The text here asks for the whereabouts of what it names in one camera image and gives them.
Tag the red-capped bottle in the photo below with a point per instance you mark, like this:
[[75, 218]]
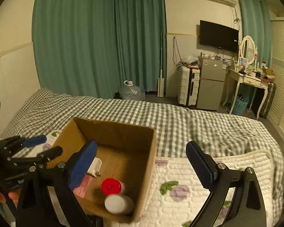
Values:
[[111, 186]]

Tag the white dressing table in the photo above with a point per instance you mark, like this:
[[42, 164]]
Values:
[[247, 80]]

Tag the clear plastic bag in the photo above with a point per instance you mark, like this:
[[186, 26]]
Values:
[[190, 60]]

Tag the white-capped bottle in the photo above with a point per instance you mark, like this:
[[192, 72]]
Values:
[[116, 203]]

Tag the dark checked suitcase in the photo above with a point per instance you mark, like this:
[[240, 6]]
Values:
[[268, 99]]

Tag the pink flat packet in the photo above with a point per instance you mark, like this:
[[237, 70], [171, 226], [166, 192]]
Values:
[[84, 186]]

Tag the narrow green curtain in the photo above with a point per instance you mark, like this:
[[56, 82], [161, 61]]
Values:
[[253, 23]]

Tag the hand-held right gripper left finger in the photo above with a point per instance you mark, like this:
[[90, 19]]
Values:
[[81, 167]]

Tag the white louvred wardrobe doors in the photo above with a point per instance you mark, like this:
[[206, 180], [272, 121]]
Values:
[[282, 75]]

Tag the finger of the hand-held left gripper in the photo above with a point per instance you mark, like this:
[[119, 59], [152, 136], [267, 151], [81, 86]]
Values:
[[34, 141], [52, 152]]

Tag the blue plastic basket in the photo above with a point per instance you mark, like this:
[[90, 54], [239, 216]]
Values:
[[240, 105]]

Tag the brown cardboard box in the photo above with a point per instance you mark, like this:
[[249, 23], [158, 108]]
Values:
[[123, 132]]

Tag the wide green curtain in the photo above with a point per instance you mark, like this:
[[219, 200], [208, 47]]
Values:
[[85, 40]]

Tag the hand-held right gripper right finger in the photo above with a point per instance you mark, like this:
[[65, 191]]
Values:
[[202, 167]]

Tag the white ribbed suitcase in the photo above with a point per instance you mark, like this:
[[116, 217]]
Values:
[[188, 85]]

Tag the checked bed sheet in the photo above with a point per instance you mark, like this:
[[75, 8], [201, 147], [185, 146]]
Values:
[[156, 113]]

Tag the floral quilted bed pad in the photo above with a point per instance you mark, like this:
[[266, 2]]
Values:
[[179, 172]]

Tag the grey small refrigerator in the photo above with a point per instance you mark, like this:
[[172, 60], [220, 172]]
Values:
[[211, 82]]

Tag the clear water jug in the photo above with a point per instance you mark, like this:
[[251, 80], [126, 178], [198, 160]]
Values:
[[132, 92]]

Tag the white power adapter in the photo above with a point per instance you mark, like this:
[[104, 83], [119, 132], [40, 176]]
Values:
[[95, 166]]

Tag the white oval mirror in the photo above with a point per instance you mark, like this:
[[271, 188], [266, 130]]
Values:
[[248, 49]]

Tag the small brown carton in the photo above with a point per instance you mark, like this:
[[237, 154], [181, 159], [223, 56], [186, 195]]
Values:
[[268, 71]]

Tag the person's left hand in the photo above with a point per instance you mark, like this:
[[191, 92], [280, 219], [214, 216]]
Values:
[[1, 196]]

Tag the black wall television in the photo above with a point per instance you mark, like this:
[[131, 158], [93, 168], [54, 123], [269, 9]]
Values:
[[219, 36]]

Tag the white flat mop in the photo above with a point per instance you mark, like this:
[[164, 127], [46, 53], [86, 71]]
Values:
[[160, 85]]

